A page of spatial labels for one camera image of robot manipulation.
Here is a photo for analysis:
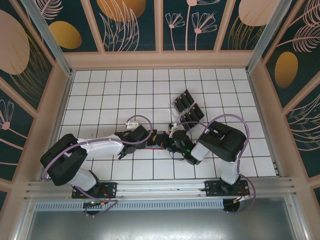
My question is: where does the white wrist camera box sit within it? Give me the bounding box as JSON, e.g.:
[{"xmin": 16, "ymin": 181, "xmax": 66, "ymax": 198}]
[
  {"xmin": 168, "ymin": 123, "xmax": 181, "ymax": 138},
  {"xmin": 124, "ymin": 120, "xmax": 140, "ymax": 130}
]

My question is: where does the grey slotted cable duct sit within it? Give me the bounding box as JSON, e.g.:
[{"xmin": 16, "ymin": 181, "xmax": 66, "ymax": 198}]
[{"xmin": 34, "ymin": 198, "xmax": 225, "ymax": 211}]

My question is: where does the tray of black blocks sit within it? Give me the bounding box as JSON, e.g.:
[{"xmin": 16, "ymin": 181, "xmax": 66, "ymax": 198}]
[{"xmin": 168, "ymin": 88, "xmax": 207, "ymax": 132}]

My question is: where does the black credit card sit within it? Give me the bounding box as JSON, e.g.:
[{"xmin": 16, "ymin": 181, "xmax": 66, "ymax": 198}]
[
  {"xmin": 179, "ymin": 121, "xmax": 201, "ymax": 131},
  {"xmin": 187, "ymin": 107, "xmax": 201, "ymax": 123},
  {"xmin": 177, "ymin": 93, "xmax": 191, "ymax": 108},
  {"xmin": 173, "ymin": 97, "xmax": 186, "ymax": 113},
  {"xmin": 181, "ymin": 89, "xmax": 196, "ymax": 103},
  {"xmin": 183, "ymin": 111, "xmax": 195, "ymax": 126},
  {"xmin": 192, "ymin": 102, "xmax": 205, "ymax": 120}
]

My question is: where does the aluminium frame post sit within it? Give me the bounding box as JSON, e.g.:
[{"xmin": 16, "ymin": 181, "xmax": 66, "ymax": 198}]
[
  {"xmin": 245, "ymin": 0, "xmax": 291, "ymax": 75},
  {"xmin": 21, "ymin": 0, "xmax": 76, "ymax": 77}
]

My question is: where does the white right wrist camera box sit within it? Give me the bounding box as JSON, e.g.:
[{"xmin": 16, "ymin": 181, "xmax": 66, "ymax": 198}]
[{"xmin": 168, "ymin": 123, "xmax": 181, "ymax": 138}]

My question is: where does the steel sheet panel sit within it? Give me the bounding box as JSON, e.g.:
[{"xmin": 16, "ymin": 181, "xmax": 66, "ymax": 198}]
[{"xmin": 14, "ymin": 197, "xmax": 310, "ymax": 240}]

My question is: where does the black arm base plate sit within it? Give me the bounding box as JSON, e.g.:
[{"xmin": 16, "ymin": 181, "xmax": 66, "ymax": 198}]
[
  {"xmin": 71, "ymin": 181, "xmax": 118, "ymax": 200},
  {"xmin": 204, "ymin": 180, "xmax": 251, "ymax": 198}
]

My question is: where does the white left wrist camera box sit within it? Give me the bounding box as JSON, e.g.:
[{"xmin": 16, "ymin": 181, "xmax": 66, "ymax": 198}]
[{"xmin": 124, "ymin": 120, "xmax": 140, "ymax": 130}]

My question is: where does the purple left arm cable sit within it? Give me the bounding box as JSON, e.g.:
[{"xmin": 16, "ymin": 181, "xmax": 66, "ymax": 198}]
[{"xmin": 42, "ymin": 114, "xmax": 154, "ymax": 218}]

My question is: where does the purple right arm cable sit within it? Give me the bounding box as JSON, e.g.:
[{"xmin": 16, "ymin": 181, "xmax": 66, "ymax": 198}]
[{"xmin": 172, "ymin": 114, "xmax": 256, "ymax": 216}]

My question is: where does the aluminium mounting rail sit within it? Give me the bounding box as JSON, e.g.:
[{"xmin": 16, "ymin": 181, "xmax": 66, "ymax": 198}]
[{"xmin": 24, "ymin": 176, "xmax": 296, "ymax": 201}]

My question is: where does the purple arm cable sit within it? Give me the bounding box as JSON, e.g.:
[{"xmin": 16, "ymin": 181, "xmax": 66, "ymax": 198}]
[
  {"xmin": 42, "ymin": 114, "xmax": 154, "ymax": 218},
  {"xmin": 172, "ymin": 114, "xmax": 256, "ymax": 216}
]

